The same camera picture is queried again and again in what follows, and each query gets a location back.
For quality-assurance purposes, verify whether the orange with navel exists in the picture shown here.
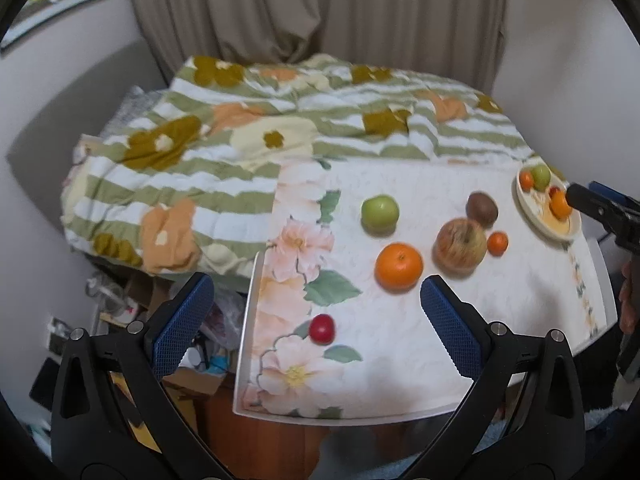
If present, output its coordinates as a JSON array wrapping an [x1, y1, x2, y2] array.
[[549, 189, 573, 221]]

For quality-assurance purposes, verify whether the small tangerine with stem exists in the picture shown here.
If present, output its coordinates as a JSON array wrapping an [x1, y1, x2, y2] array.
[[518, 170, 535, 193]]

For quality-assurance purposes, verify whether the person's right hand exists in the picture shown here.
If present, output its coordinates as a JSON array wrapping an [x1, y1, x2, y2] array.
[[618, 261, 639, 335]]

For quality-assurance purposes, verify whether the green apple on plate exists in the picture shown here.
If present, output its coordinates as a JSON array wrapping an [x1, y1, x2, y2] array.
[[529, 164, 551, 192]]

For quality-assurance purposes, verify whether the cream duck-print plate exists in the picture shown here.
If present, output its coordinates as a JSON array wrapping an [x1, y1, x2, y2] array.
[[514, 162, 582, 243]]

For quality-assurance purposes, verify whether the small orange mandarin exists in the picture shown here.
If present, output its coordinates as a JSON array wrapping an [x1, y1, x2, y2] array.
[[487, 231, 509, 257]]

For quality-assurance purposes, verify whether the brown kiwi fruit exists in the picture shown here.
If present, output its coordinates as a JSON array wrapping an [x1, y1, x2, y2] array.
[[465, 192, 499, 229]]

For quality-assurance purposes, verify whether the large red-yellow apple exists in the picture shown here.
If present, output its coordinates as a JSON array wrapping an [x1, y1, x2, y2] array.
[[432, 218, 487, 275]]

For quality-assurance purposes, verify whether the large orange tangerine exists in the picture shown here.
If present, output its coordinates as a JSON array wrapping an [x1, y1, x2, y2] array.
[[374, 243, 424, 292]]

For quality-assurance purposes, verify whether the white floral tablecloth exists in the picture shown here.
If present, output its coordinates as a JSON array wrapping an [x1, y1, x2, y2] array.
[[234, 158, 606, 424]]

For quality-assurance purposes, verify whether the green apple on table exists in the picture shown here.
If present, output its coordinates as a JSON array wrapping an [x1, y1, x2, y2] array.
[[360, 194, 400, 235]]

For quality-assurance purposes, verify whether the red plum tomato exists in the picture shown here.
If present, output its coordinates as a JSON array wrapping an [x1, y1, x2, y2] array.
[[308, 314, 335, 346]]

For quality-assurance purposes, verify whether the beige curtain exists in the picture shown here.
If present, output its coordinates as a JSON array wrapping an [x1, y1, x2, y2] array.
[[131, 0, 506, 91]]

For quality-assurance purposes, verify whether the green striped floral quilt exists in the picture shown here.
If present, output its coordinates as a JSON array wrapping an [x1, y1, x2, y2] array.
[[61, 54, 533, 280]]

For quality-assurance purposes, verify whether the white table frame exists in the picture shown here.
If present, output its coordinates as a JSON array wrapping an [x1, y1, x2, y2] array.
[[233, 235, 615, 426]]

